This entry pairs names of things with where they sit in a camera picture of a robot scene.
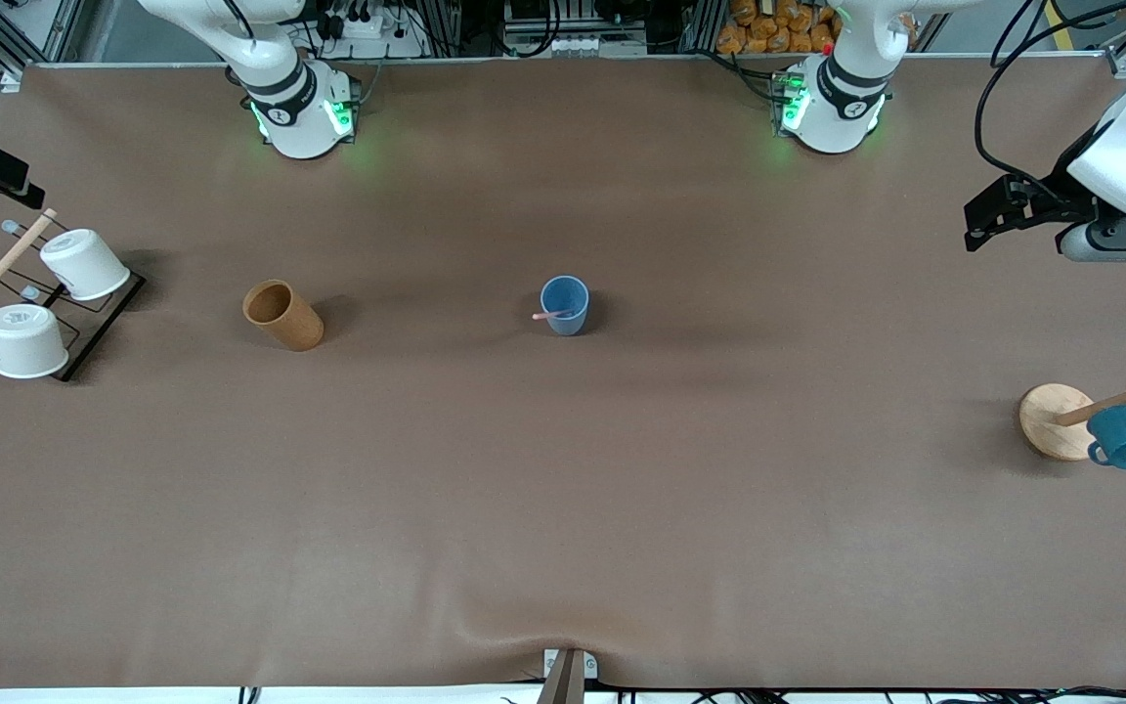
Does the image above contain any white cup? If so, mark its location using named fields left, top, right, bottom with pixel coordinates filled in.
left=0, top=303, right=70, bottom=380
left=39, top=228, right=132, bottom=302

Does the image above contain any brown table cloth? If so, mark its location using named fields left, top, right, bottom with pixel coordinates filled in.
left=0, top=54, right=1126, bottom=691

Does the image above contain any blue cup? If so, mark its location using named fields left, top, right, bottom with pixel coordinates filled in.
left=540, top=275, right=591, bottom=337

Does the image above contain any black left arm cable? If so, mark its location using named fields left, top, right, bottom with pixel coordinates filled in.
left=974, top=0, right=1126, bottom=197

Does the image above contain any wooden mug tree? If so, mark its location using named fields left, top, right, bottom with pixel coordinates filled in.
left=1018, top=350, right=1126, bottom=462

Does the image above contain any white power strip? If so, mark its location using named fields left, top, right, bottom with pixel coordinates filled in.
left=324, top=8, right=410, bottom=46

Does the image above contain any pile of bread rolls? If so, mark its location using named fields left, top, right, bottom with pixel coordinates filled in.
left=716, top=0, right=840, bottom=56

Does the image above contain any white connector block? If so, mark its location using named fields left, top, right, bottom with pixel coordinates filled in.
left=504, top=33, right=648, bottom=59

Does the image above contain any brown cork cylinder holder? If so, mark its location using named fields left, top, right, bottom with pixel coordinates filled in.
left=242, top=280, right=325, bottom=353

